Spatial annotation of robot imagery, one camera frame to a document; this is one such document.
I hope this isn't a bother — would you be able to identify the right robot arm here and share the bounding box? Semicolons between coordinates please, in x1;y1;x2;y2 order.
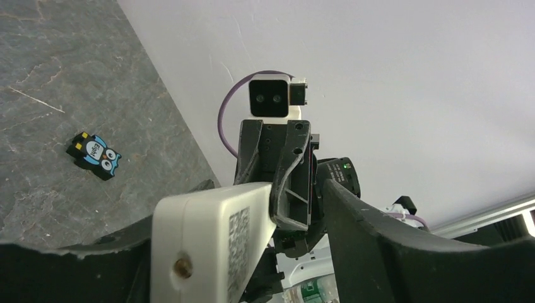
234;119;426;302

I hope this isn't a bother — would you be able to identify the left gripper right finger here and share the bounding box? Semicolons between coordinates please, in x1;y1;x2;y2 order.
323;180;534;302

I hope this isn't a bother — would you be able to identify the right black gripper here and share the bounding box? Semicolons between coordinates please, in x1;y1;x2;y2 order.
233;119;326;258

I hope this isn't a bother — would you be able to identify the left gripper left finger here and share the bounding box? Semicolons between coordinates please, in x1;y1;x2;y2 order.
0;179;216;303

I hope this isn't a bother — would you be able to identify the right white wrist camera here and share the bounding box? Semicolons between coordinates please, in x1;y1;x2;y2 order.
247;71;308;124

